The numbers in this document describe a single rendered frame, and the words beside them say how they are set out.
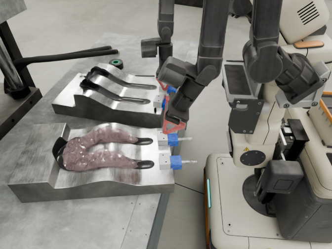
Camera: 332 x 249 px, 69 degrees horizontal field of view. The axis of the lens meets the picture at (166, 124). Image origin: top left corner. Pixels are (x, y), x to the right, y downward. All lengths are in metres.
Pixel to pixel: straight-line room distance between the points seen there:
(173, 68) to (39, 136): 0.56
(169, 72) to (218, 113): 1.79
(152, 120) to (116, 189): 0.34
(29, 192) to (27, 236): 0.13
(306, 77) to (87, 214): 0.73
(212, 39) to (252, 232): 1.07
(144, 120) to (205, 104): 1.50
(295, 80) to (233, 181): 0.98
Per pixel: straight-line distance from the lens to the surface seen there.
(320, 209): 1.19
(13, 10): 1.59
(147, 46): 0.99
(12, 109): 1.37
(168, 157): 0.84
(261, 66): 0.62
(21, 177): 0.87
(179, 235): 1.66
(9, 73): 1.38
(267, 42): 0.61
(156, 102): 1.00
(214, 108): 2.44
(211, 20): 0.58
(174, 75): 0.64
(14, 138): 1.19
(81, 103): 1.10
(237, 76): 0.96
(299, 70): 0.69
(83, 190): 0.85
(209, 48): 0.60
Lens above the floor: 1.54
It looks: 44 degrees down
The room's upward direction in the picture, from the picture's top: straight up
